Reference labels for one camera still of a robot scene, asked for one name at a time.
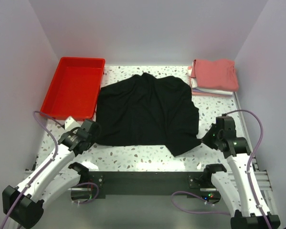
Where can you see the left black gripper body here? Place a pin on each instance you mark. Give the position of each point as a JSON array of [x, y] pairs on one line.
[[90, 141]]

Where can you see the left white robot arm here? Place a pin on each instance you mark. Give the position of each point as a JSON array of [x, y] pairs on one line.
[[25, 203]]

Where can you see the black t shirt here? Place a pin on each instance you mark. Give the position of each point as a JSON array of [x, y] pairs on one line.
[[147, 111]]

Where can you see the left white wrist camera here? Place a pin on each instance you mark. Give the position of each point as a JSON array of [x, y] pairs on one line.
[[70, 124]]

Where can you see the pink folded t shirt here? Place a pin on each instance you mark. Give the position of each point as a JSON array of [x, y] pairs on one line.
[[217, 75]]

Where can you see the red plastic tray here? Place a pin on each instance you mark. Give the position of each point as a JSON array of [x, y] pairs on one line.
[[74, 88]]

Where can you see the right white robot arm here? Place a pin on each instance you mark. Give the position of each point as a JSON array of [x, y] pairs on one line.
[[247, 206]]

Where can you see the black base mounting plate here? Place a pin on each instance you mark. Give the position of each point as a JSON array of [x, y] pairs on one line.
[[145, 184]]

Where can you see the lavender folded t shirt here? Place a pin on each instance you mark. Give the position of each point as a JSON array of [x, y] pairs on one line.
[[211, 91]]

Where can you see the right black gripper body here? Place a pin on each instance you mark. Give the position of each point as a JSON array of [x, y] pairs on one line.
[[211, 136]]

